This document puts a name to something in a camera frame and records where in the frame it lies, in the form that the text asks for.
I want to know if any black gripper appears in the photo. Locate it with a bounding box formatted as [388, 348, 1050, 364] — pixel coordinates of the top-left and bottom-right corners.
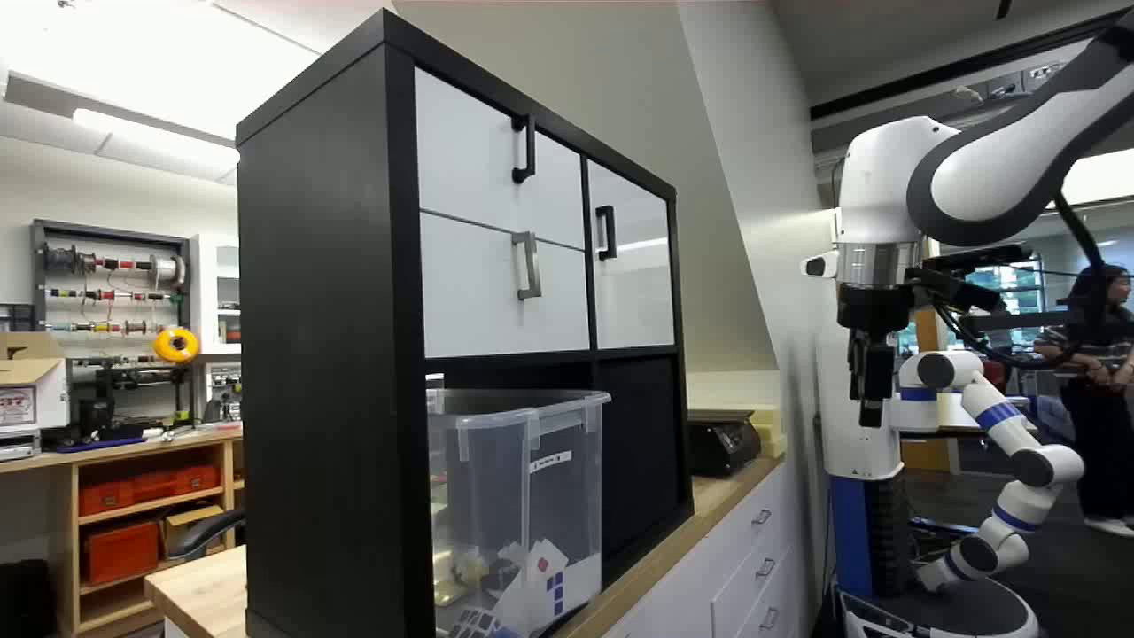
[835, 283, 919, 433]

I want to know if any clear plastic storage box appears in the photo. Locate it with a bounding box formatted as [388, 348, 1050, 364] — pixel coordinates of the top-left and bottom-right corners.
[421, 383, 611, 638]

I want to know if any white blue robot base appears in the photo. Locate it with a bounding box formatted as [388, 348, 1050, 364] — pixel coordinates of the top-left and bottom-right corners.
[816, 314, 1041, 638]

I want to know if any white blue jointed robot arm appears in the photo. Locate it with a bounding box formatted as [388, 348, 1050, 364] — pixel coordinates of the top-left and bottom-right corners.
[895, 345, 1087, 595]

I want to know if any cardboard box with white label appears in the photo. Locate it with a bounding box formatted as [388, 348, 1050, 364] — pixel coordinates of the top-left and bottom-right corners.
[0, 328, 74, 451]

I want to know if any black device on counter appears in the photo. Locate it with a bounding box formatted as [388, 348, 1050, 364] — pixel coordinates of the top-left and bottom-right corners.
[685, 407, 765, 483]

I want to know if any wooden counter with white drawers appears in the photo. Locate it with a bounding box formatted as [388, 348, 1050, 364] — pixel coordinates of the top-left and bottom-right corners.
[141, 404, 819, 638]

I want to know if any person in dark clothes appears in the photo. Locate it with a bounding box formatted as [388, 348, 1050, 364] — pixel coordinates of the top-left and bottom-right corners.
[1038, 262, 1134, 542]

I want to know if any white cabinet door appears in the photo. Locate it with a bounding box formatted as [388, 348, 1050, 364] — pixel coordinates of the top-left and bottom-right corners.
[585, 156, 678, 354]

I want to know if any white blue puzzle cube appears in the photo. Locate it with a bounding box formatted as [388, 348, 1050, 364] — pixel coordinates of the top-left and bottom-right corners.
[517, 540, 606, 632]

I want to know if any black cube shelf unit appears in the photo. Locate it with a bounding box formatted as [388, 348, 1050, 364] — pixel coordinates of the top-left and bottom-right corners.
[235, 8, 698, 638]

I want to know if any yellow spool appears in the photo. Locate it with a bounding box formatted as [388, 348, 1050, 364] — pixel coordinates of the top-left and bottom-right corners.
[150, 322, 205, 370]

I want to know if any long red bin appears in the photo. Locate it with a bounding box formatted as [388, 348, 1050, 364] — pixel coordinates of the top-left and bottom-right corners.
[76, 461, 224, 522]

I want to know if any short red bin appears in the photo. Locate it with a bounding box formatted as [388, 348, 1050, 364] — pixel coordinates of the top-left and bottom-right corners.
[76, 517, 163, 589]

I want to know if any wooden workbench shelf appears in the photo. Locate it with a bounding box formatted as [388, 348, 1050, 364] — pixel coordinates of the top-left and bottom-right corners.
[0, 420, 246, 638]

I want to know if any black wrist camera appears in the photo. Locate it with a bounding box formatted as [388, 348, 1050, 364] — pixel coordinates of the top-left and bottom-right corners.
[910, 267, 989, 318]

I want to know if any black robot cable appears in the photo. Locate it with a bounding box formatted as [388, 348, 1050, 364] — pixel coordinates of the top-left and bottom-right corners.
[1052, 192, 1108, 283]

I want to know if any black door handle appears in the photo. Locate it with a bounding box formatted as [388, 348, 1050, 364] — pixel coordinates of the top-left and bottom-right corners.
[590, 201, 621, 262]

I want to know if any grey drawer handle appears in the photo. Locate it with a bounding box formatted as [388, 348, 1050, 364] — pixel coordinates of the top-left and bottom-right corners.
[511, 230, 546, 305]

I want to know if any white drawer with grey handle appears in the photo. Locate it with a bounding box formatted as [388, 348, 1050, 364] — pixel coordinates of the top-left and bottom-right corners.
[418, 208, 595, 360]

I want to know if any black drawer handle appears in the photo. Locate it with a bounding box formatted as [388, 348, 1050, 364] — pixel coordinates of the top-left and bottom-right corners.
[507, 112, 538, 189]

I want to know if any white drawer with black handle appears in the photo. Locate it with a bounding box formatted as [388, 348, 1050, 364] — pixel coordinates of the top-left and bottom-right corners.
[409, 66, 589, 250]

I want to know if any wall tool panel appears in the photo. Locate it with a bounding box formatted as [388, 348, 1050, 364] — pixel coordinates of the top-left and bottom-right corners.
[27, 216, 198, 348]

